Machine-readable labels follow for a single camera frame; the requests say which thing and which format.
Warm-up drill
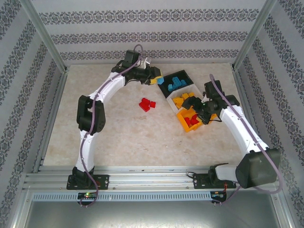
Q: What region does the large yellow lego brick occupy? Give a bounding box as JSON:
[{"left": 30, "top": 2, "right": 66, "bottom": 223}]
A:
[{"left": 172, "top": 96, "right": 185, "bottom": 107}]

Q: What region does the yellow plastic bin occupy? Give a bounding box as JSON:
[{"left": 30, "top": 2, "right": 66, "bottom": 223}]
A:
[{"left": 176, "top": 107, "right": 218, "bottom": 133}]

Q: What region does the long blue lego brick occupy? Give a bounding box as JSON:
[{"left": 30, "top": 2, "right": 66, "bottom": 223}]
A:
[{"left": 172, "top": 76, "right": 188, "bottom": 88}]

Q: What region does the black plastic bin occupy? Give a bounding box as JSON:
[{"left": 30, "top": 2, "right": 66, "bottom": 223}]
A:
[{"left": 158, "top": 69, "right": 196, "bottom": 98}]

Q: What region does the white plastic bin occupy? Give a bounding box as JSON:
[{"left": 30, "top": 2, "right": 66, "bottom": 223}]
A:
[{"left": 166, "top": 85, "right": 204, "bottom": 112}]

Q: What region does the right controller board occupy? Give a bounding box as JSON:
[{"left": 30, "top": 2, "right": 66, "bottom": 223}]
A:
[{"left": 210, "top": 190, "right": 227, "bottom": 199}]

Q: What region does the controller board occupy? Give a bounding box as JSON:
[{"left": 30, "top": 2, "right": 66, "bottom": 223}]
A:
[
  {"left": 77, "top": 191, "right": 98, "bottom": 200},
  {"left": 210, "top": 190, "right": 227, "bottom": 199}
]

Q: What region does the grey metal lower shelf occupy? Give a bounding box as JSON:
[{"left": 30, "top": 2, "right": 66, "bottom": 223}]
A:
[{"left": 11, "top": 190, "right": 294, "bottom": 228}]

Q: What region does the left controller board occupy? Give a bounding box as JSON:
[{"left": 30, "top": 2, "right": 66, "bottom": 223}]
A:
[{"left": 77, "top": 191, "right": 98, "bottom": 200}]

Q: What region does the aluminium right side rail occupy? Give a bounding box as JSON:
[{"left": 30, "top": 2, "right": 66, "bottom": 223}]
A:
[{"left": 232, "top": 67, "right": 270, "bottom": 171}]

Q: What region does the aluminium rail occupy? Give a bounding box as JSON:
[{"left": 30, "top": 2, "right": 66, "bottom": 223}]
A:
[
  {"left": 232, "top": 67, "right": 270, "bottom": 171},
  {"left": 32, "top": 67, "right": 70, "bottom": 173}
]

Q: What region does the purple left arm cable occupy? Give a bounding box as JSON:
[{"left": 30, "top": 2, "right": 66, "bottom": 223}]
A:
[{"left": 79, "top": 45, "right": 143, "bottom": 208}]

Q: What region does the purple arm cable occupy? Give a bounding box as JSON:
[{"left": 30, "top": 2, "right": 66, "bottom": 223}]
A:
[
  {"left": 209, "top": 74, "right": 284, "bottom": 206},
  {"left": 79, "top": 45, "right": 143, "bottom": 208}
]

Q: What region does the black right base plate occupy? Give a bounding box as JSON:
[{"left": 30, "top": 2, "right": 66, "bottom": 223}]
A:
[{"left": 192, "top": 172, "right": 237, "bottom": 190}]

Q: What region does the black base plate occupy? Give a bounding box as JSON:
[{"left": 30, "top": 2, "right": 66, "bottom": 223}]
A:
[
  {"left": 192, "top": 172, "right": 237, "bottom": 190},
  {"left": 66, "top": 174, "right": 110, "bottom": 190}
]

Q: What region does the aluminium right corner post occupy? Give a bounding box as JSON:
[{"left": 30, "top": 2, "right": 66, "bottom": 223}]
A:
[{"left": 231, "top": 0, "right": 278, "bottom": 71}]

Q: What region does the aluminium corner post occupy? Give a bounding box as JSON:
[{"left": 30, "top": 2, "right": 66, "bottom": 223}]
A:
[
  {"left": 231, "top": 0, "right": 278, "bottom": 71},
  {"left": 19, "top": 0, "right": 69, "bottom": 73}
]

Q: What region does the aluminium front rail assembly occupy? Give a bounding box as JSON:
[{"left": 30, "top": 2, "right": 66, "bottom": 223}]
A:
[{"left": 22, "top": 165, "right": 280, "bottom": 192}]

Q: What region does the aluminium left side rail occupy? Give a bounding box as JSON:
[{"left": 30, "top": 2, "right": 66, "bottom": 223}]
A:
[{"left": 32, "top": 67, "right": 70, "bottom": 173}]

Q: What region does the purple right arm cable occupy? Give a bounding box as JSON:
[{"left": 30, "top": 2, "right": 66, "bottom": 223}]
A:
[{"left": 209, "top": 74, "right": 284, "bottom": 206}]

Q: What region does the grey slotted cable duct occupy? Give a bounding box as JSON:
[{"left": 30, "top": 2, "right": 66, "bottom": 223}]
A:
[{"left": 31, "top": 191, "right": 212, "bottom": 202}]

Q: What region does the aluminium left corner post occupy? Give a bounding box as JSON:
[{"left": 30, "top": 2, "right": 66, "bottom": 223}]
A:
[{"left": 19, "top": 0, "right": 69, "bottom": 73}]

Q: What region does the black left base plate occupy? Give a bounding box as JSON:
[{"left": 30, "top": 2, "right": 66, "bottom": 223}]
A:
[{"left": 66, "top": 174, "right": 110, "bottom": 190}]

